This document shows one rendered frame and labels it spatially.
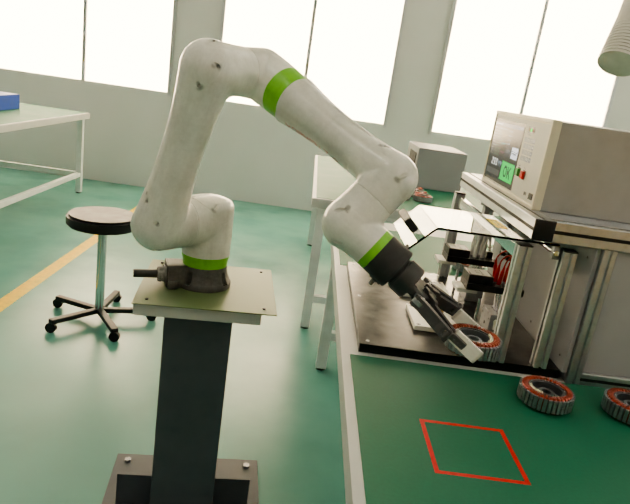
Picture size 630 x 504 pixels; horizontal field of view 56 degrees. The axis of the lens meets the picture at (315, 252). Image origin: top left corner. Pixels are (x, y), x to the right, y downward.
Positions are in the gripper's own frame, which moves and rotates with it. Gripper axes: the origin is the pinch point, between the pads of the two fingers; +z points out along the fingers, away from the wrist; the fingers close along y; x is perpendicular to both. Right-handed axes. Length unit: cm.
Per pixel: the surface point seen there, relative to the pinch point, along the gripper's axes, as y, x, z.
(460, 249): -55, 0, -8
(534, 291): -44.0, 7.7, 12.1
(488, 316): -33.6, -3.1, 6.6
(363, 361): -2.4, -21.7, -11.7
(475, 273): -32.5, 3.1, -3.9
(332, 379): -130, -102, 3
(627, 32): -159, 88, -11
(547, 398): -0.6, 1.6, 18.8
